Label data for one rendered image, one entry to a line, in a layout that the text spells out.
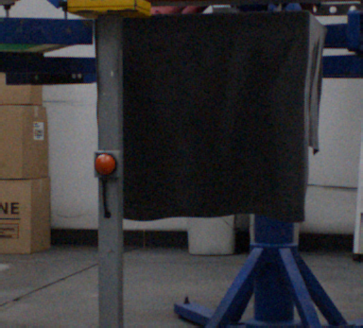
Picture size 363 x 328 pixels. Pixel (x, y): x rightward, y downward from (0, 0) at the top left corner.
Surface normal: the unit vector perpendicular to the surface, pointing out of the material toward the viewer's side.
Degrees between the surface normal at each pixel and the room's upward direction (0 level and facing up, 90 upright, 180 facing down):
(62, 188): 90
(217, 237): 93
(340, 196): 90
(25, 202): 90
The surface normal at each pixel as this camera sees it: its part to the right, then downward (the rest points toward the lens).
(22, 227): -0.20, 0.05
